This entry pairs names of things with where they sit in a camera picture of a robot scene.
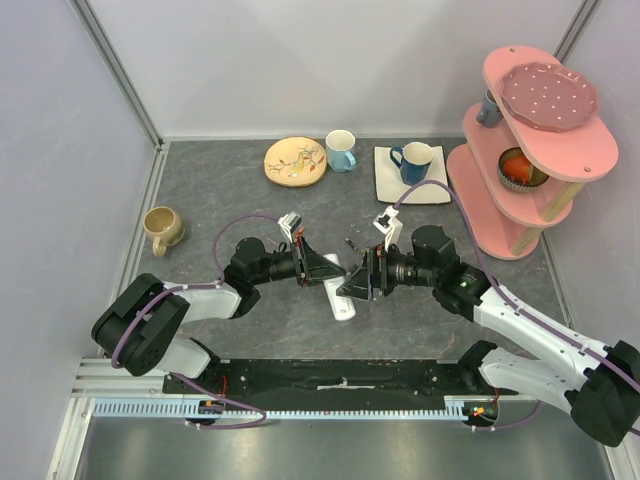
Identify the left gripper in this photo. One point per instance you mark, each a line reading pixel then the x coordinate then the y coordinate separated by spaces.
pixel 313 266

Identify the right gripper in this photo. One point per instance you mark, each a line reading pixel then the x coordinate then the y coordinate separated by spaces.
pixel 373 272

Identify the white remote control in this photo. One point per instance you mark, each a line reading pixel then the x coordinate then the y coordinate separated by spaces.
pixel 342 308

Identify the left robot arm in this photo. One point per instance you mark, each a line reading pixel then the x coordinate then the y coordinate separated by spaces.
pixel 139 329

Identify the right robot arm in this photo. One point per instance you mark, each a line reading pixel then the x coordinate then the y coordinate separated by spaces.
pixel 596 384

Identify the black battery upper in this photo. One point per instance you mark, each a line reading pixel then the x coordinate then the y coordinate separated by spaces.
pixel 351 244

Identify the white square plate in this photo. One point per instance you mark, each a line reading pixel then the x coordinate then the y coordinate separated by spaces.
pixel 389 186

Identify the yellow floral plate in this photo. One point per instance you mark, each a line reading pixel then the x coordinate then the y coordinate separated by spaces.
pixel 295 162

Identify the light blue mug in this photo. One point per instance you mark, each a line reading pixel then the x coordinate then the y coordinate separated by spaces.
pixel 340 147

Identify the dark blue mug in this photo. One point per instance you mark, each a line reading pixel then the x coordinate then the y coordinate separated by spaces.
pixel 413 161

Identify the beige ceramic mug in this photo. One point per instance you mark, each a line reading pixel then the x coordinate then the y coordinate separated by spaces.
pixel 164 227

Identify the bowl with fruit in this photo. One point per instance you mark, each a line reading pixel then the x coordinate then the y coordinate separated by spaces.
pixel 517 173

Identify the grey blue cup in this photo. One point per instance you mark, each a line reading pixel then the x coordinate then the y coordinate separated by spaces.
pixel 489 114

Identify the pink dotted plate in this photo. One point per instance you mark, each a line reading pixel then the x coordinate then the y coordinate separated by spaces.
pixel 549 97

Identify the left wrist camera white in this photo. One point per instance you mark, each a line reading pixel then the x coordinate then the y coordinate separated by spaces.
pixel 290 224

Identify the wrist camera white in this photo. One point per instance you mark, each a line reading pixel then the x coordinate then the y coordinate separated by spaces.
pixel 290 224
pixel 389 226

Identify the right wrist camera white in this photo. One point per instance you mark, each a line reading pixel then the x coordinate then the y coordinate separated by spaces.
pixel 389 226

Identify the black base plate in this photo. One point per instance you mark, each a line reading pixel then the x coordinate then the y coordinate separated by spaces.
pixel 343 385

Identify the white slotted cable duct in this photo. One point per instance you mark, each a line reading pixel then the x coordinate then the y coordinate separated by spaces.
pixel 196 409

